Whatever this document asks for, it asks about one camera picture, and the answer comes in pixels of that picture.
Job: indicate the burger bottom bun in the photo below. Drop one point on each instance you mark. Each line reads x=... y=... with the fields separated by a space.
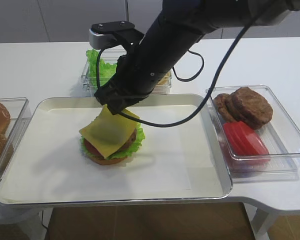
x=99 y=159

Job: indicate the back brown burger patty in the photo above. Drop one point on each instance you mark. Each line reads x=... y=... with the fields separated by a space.
x=219 y=102

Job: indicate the clear patty and tomato container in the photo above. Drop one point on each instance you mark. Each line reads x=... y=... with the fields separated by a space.
x=281 y=137

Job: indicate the green lettuce leaf in container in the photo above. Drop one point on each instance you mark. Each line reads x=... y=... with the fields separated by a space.
x=106 y=69

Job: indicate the silver metal tray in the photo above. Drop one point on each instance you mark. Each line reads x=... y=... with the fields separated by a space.
x=115 y=195

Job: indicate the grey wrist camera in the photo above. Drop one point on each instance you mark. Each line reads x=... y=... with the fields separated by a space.
x=102 y=35

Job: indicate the clear bun container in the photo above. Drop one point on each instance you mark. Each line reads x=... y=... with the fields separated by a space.
x=20 y=115

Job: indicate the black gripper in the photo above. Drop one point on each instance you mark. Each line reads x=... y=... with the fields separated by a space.
x=117 y=100

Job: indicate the back red tomato slices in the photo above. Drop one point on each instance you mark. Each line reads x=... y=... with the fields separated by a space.
x=231 y=132

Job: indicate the front red tomato slice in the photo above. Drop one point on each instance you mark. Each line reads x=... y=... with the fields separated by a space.
x=257 y=145

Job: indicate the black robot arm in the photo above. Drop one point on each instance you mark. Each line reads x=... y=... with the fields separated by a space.
x=179 y=25

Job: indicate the burger lettuce leaf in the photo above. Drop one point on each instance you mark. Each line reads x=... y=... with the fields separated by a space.
x=140 y=136

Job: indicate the front brown burger patty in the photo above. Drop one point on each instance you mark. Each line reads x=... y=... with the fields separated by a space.
x=252 y=106

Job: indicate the white tray paper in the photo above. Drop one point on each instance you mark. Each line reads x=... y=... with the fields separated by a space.
x=152 y=160

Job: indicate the clear lettuce and cheese container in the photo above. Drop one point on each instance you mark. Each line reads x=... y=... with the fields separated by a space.
x=111 y=55

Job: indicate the yellow cheese slice stack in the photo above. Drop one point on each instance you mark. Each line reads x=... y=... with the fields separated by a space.
x=166 y=80

